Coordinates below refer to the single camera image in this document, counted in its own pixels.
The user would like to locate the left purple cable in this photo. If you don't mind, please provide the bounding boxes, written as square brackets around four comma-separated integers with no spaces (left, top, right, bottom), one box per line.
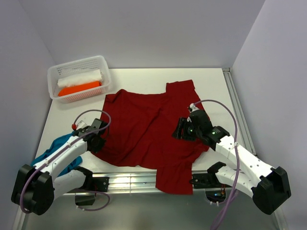
[19,109,112,215]

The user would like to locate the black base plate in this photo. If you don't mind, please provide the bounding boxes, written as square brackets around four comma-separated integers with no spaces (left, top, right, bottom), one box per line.
[189,173,219,189]
[79,177,109,192]

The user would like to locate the front aluminium rail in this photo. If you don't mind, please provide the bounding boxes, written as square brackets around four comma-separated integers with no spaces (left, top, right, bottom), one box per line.
[63,171,212,196]

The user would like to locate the rolled orange t shirt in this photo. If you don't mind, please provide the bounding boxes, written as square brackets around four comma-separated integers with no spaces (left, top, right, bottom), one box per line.
[58,81,102,97]

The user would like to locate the teal blue t shirt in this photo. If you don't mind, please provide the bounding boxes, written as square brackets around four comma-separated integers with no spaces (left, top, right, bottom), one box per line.
[31,134,83,178]

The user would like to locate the dark red t shirt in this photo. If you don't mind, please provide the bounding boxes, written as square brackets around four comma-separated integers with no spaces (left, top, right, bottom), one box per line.
[96,80,208,195]

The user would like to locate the aluminium rail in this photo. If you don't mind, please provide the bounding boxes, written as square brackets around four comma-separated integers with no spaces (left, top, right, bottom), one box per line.
[63,171,212,196]
[222,68,257,156]

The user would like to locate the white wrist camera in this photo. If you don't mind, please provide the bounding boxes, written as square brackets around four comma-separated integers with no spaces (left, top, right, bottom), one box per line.
[71,120,88,131]
[188,103,199,113]

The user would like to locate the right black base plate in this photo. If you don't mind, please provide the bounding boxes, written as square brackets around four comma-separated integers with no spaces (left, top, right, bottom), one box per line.
[189,173,219,189]

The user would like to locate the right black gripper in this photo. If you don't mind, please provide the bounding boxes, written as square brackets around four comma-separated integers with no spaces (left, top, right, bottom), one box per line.
[171,117,202,141]

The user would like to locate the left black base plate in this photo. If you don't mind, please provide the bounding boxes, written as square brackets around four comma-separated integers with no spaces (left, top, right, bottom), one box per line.
[79,177,109,192]

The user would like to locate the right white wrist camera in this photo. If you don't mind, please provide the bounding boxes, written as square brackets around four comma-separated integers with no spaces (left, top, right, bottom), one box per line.
[188,103,199,113]

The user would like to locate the white plastic basket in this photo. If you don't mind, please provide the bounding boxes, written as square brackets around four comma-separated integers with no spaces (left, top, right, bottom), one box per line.
[47,56,112,103]

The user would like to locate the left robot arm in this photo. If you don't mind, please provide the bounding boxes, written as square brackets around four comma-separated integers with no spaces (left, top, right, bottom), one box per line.
[11,118,110,215]

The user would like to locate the rolled white t shirt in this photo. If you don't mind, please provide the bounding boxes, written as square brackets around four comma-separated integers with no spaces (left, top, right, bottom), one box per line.
[58,69,103,88]

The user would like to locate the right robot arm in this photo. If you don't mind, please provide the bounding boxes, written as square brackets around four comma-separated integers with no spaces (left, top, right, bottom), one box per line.
[172,109,291,215]

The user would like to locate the right side aluminium rail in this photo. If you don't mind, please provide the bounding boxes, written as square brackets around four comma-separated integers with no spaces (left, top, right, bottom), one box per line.
[222,68,257,156]

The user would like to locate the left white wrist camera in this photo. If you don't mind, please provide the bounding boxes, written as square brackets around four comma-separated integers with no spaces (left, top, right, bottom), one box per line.
[71,120,88,131]

